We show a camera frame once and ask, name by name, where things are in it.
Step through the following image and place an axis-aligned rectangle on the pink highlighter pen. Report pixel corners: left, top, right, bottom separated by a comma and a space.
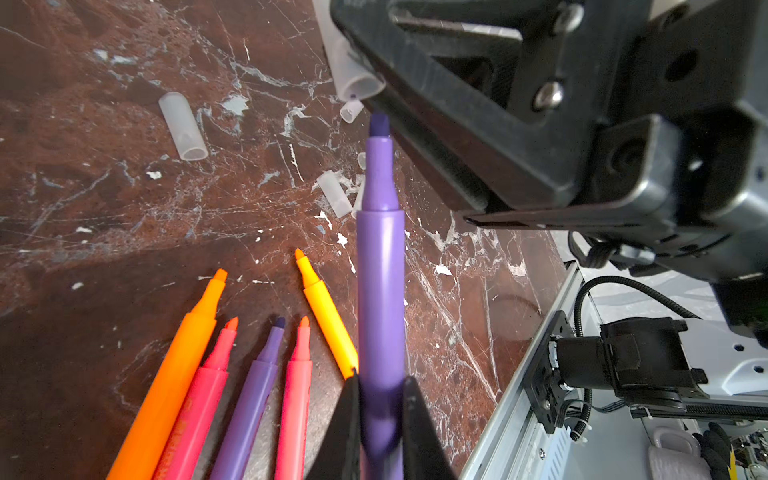
152, 317, 239, 479
274, 317, 313, 480

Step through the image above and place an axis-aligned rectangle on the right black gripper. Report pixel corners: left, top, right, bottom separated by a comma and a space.
330, 1, 767, 282

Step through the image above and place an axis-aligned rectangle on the aluminium front rail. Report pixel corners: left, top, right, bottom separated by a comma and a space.
459, 262, 584, 479

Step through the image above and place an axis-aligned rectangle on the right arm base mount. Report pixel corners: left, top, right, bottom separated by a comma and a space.
522, 310, 709, 433

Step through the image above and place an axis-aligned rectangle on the clear pen cap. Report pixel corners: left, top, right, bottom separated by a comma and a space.
317, 171, 353, 218
158, 92, 209, 161
312, 0, 385, 102

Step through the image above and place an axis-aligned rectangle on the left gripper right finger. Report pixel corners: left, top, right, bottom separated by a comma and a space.
402, 376, 457, 480

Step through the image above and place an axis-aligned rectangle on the purple highlighter pen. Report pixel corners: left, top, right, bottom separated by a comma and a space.
209, 317, 286, 479
356, 113, 406, 479

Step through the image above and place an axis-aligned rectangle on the yellow orange highlighter pen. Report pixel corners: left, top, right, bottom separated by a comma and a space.
295, 249, 359, 379

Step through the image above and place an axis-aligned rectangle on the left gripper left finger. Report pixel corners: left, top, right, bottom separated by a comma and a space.
306, 373, 361, 480

